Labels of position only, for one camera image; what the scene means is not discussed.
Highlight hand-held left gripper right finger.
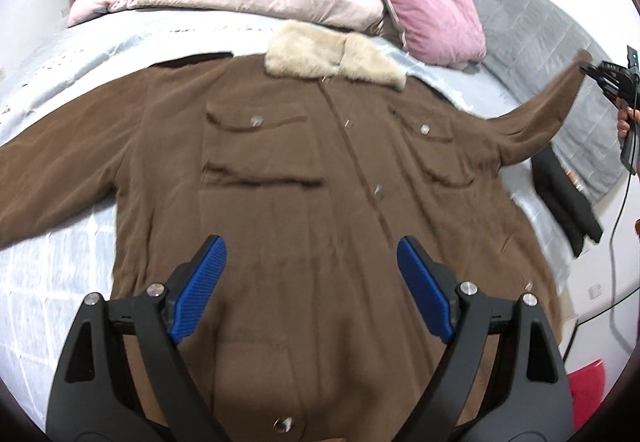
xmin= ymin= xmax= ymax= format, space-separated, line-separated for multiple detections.
xmin=396 ymin=236 xmax=576 ymax=442

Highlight pink velvet pillow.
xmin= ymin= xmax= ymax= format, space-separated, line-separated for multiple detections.
xmin=375 ymin=0 xmax=488 ymax=70

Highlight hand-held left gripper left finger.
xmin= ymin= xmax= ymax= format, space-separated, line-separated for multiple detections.
xmin=45 ymin=235 xmax=236 ymax=442

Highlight brown coat with fur collar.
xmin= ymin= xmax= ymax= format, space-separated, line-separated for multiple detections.
xmin=0 ymin=20 xmax=595 ymax=442

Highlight person's right hand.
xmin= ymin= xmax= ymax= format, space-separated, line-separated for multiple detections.
xmin=617 ymin=106 xmax=640 ymax=139

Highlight black cable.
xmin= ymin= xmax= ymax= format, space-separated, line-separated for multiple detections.
xmin=562 ymin=90 xmax=640 ymax=359

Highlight black garment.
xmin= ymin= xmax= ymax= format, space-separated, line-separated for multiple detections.
xmin=531 ymin=142 xmax=603 ymax=259

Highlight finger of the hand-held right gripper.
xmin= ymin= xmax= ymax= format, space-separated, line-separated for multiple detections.
xmin=579 ymin=61 xmax=617 ymax=96

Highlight red plastic object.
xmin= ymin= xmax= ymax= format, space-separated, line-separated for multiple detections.
xmin=567 ymin=358 xmax=609 ymax=430

